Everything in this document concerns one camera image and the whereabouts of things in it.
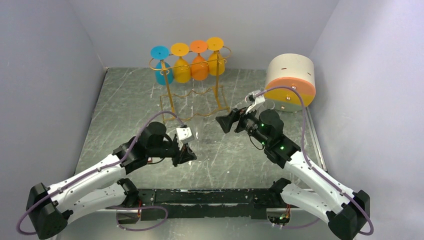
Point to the yellow wine glass left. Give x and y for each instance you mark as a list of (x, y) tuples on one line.
[(181, 68)]

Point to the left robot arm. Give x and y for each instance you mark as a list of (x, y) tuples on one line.
[(103, 185)]

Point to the round beige drawer cabinet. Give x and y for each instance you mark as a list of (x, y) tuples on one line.
[(296, 72)]

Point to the yellow wine glass right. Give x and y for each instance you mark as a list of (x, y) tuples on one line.
[(216, 62)]

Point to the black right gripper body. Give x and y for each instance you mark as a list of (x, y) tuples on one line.
[(247, 121)]

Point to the gold wire glass rack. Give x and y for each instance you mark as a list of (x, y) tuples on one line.
[(217, 89)]

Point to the yellow wine glass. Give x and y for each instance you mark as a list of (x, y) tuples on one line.
[(216, 62), (181, 68)]

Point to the blue wine glass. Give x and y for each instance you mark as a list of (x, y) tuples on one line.
[(163, 74)]

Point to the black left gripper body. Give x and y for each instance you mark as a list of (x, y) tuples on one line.
[(172, 149)]

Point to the clear wine glass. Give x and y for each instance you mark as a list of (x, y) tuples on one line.
[(204, 146), (269, 104)]

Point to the orange wine glass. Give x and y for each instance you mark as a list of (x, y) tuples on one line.
[(199, 66)]

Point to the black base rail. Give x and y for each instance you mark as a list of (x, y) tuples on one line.
[(255, 203)]

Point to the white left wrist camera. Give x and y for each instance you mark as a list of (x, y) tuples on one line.
[(184, 135)]

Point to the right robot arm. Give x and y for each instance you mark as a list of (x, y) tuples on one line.
[(344, 210)]

